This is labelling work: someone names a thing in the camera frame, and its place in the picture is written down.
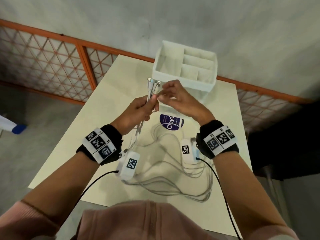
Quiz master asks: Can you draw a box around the person's right hand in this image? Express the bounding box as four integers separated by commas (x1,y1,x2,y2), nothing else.
158,80,216,127

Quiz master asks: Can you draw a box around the person's left hand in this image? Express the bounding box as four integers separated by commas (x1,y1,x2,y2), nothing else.
110,95,160,136

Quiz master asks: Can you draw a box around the white drawer organizer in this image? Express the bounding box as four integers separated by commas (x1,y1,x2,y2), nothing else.
152,40,217,114

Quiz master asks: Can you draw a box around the white cable bundle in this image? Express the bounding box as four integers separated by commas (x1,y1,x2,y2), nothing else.
121,78,214,203

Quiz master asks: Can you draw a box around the person's left forearm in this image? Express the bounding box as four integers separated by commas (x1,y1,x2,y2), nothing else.
21,151,100,220

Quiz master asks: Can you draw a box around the person's right forearm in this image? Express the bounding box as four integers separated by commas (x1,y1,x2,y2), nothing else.
212,151,288,230

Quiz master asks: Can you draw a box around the white table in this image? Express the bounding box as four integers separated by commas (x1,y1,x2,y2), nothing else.
28,54,253,239

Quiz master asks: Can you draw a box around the purple round sticker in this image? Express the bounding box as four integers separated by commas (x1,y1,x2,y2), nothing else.
159,113,185,131

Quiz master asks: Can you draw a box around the orange mesh fence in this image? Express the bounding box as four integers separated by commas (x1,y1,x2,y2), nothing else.
0,18,314,134

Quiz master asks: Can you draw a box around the pink sweater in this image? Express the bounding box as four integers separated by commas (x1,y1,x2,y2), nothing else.
0,200,299,240

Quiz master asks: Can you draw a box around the dark furniture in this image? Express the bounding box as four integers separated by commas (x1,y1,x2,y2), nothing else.
246,100,320,182

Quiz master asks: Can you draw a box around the white pole with blue cap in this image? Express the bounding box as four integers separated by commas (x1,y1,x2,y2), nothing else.
0,114,27,135

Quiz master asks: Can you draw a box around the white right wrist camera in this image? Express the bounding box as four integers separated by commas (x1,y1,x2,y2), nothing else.
180,138,200,164

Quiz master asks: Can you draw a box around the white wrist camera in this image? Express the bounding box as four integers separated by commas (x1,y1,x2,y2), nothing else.
180,138,200,164
117,151,140,180

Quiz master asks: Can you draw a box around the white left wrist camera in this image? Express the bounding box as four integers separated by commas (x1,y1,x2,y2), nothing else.
117,151,140,180

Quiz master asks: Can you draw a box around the black left camera cable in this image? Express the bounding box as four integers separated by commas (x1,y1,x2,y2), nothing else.
70,170,119,213

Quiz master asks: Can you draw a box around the black camera cable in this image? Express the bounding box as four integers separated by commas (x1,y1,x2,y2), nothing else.
196,157,242,240
70,170,119,213

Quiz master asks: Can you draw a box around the black right camera cable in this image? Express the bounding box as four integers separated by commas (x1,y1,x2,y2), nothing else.
196,157,242,240

